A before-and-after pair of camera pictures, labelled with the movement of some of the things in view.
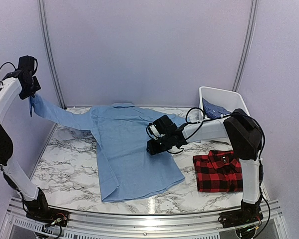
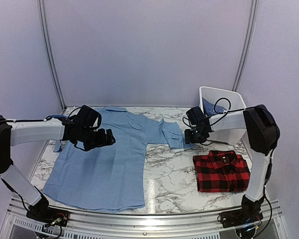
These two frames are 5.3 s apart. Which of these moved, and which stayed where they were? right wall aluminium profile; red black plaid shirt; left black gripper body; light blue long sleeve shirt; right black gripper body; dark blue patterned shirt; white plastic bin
Moved: right black gripper body; light blue long sleeve shirt; left black gripper body
Stayed: right wall aluminium profile; white plastic bin; dark blue patterned shirt; red black plaid shirt
